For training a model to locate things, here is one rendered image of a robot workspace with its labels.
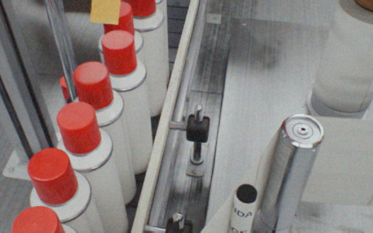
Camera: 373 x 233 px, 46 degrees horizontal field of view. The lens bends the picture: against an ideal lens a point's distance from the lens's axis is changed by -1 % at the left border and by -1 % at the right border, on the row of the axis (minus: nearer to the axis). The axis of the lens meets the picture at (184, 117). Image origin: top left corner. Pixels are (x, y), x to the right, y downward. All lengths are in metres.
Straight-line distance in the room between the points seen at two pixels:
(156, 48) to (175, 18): 0.27
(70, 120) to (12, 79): 0.18
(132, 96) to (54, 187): 0.16
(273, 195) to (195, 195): 0.19
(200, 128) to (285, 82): 0.19
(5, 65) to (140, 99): 0.16
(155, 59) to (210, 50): 0.28
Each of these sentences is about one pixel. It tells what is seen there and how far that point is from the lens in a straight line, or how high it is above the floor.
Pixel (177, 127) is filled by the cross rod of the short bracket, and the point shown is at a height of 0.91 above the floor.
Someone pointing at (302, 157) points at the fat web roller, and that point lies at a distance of 0.40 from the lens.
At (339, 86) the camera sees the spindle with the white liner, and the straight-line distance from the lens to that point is 0.61.
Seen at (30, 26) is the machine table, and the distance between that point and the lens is 0.93.
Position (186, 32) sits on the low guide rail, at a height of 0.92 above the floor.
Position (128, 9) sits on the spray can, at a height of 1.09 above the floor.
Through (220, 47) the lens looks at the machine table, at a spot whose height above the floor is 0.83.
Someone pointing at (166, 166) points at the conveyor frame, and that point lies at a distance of 0.59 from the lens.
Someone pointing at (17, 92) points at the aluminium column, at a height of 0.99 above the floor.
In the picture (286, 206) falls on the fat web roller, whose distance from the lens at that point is 0.47.
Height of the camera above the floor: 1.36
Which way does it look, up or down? 49 degrees down
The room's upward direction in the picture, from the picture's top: straight up
